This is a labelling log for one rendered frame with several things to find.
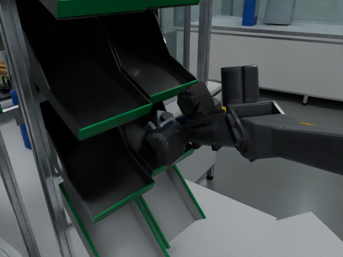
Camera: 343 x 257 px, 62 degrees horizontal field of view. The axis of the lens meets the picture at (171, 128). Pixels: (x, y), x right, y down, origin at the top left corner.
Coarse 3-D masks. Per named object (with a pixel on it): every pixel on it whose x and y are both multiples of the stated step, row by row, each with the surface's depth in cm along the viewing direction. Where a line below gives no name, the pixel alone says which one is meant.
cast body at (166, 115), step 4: (156, 112) 63; (160, 112) 63; (164, 112) 62; (168, 112) 62; (156, 116) 62; (160, 116) 62; (164, 116) 61; (168, 116) 62; (172, 116) 62; (152, 120) 66; (156, 120) 61; (160, 120) 61; (164, 120) 61; (156, 124) 61
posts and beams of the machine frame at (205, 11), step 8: (208, 0) 170; (208, 8) 173; (200, 16) 176; (208, 16) 176; (200, 24) 178; (208, 24) 178; (200, 32) 180; (208, 32) 181; (200, 40) 182; (208, 40) 184; (200, 48) 185; (200, 56) 187; (200, 64) 189; (200, 72) 192; (200, 80) 195
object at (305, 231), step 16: (288, 224) 90; (304, 224) 90; (320, 224) 90; (272, 240) 85; (288, 240) 85; (304, 240) 85; (320, 240) 85; (336, 240) 85; (272, 256) 80; (288, 256) 80; (304, 256) 80; (320, 256) 80; (336, 256) 80
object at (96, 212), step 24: (48, 120) 59; (72, 144) 56; (96, 144) 58; (120, 144) 58; (72, 168) 53; (96, 168) 54; (120, 168) 56; (72, 192) 50; (96, 192) 51; (120, 192) 53; (144, 192) 54; (96, 216) 46
